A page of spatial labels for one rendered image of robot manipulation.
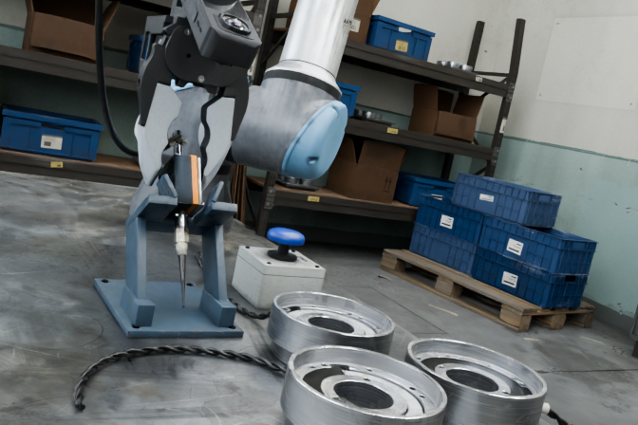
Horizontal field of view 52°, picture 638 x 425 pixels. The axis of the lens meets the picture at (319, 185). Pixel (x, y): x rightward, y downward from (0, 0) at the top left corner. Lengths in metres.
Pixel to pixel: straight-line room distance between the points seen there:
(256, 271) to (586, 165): 4.57
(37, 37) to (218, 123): 3.27
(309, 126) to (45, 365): 0.51
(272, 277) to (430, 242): 4.09
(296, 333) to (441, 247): 4.15
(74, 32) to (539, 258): 2.94
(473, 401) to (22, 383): 0.29
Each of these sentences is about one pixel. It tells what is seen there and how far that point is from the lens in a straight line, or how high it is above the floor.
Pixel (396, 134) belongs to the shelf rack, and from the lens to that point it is 4.67.
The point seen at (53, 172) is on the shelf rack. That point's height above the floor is 0.38.
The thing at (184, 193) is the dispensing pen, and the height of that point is 0.91.
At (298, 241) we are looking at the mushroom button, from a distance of 0.68.
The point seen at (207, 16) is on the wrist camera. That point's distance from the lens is 0.53.
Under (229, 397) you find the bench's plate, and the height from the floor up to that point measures 0.80.
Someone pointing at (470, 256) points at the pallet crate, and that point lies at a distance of 4.50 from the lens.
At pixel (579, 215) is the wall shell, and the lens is 5.12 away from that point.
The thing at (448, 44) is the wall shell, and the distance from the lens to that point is 5.67.
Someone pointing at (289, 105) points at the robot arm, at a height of 1.00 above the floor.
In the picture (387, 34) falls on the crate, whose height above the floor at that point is 1.61.
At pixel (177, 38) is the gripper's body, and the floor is 1.04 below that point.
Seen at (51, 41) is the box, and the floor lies 1.07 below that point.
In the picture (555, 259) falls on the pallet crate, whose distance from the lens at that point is 4.10.
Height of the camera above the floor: 1.00
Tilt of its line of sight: 6 degrees down
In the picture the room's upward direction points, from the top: 12 degrees clockwise
